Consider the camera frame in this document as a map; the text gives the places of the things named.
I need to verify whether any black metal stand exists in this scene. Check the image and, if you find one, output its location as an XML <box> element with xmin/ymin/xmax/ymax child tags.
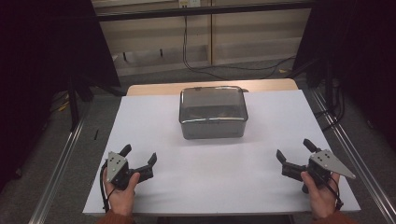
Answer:
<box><xmin>67</xmin><ymin>74</ymin><xmax>95</xmax><ymax>133</ymax></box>

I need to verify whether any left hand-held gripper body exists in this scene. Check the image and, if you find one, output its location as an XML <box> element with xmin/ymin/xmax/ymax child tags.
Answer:
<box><xmin>106</xmin><ymin>151</ymin><xmax>155</xmax><ymax>190</ymax></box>

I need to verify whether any person's right hand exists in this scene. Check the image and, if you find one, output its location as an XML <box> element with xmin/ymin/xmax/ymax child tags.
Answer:
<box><xmin>300</xmin><ymin>170</ymin><xmax>341</xmax><ymax>219</ymax></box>

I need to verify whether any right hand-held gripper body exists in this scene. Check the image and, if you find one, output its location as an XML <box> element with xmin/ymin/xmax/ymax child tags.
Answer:
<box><xmin>281</xmin><ymin>149</ymin><xmax>357</xmax><ymax>188</ymax></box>

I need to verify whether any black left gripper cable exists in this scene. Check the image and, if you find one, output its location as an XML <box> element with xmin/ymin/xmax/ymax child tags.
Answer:
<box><xmin>99</xmin><ymin>161</ymin><xmax>117</xmax><ymax>213</ymax></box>

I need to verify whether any black curtain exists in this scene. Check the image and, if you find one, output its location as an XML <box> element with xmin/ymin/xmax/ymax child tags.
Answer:
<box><xmin>0</xmin><ymin>0</ymin><xmax>121</xmax><ymax>190</ymax></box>
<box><xmin>292</xmin><ymin>0</ymin><xmax>396</xmax><ymax>152</ymax></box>

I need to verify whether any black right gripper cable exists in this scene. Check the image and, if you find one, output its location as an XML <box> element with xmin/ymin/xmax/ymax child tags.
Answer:
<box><xmin>322</xmin><ymin>179</ymin><xmax>345</xmax><ymax>211</ymax></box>

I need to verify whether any black wall cable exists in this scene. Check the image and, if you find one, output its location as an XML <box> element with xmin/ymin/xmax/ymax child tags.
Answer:
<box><xmin>181</xmin><ymin>15</ymin><xmax>297</xmax><ymax>80</ymax></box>

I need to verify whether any bundle of black floor cables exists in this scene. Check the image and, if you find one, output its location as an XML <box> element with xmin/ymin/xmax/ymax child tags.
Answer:
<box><xmin>313</xmin><ymin>78</ymin><xmax>347</xmax><ymax>133</ymax></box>

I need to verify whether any metal floor rail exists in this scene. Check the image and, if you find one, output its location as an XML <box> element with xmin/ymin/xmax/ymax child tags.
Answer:
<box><xmin>309</xmin><ymin>88</ymin><xmax>396</xmax><ymax>224</ymax></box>
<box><xmin>28</xmin><ymin>116</ymin><xmax>88</xmax><ymax>224</ymax></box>

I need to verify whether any clear grey plastic box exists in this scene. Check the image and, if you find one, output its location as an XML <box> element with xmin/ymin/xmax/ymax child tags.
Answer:
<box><xmin>179</xmin><ymin>118</ymin><xmax>249</xmax><ymax>140</ymax></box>

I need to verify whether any white wall socket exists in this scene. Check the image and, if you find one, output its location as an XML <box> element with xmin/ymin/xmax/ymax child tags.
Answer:
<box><xmin>178</xmin><ymin>0</ymin><xmax>202</xmax><ymax>9</ymax></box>

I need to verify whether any black horizontal bar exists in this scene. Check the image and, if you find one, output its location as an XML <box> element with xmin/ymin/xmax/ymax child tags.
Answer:
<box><xmin>95</xmin><ymin>1</ymin><xmax>316</xmax><ymax>22</ymax></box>

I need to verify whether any person's left hand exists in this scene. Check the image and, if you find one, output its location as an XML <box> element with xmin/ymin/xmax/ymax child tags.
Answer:
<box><xmin>103</xmin><ymin>167</ymin><xmax>142</xmax><ymax>217</ymax></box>

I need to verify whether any wooden table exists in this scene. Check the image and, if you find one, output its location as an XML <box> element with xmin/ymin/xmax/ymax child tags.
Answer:
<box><xmin>126</xmin><ymin>77</ymin><xmax>299</xmax><ymax>97</ymax></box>

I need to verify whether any clear plastic box lid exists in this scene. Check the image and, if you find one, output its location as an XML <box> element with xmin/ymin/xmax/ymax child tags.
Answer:
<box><xmin>178</xmin><ymin>85</ymin><xmax>249</xmax><ymax>125</ymax></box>

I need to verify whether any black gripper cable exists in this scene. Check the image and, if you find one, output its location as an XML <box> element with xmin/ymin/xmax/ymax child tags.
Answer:
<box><xmin>99</xmin><ymin>161</ymin><xmax>117</xmax><ymax>213</ymax></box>
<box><xmin>322</xmin><ymin>179</ymin><xmax>345</xmax><ymax>211</ymax></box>

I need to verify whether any white board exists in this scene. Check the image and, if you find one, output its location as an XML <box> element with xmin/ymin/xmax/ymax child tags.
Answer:
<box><xmin>82</xmin><ymin>90</ymin><xmax>361</xmax><ymax>217</ymax></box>

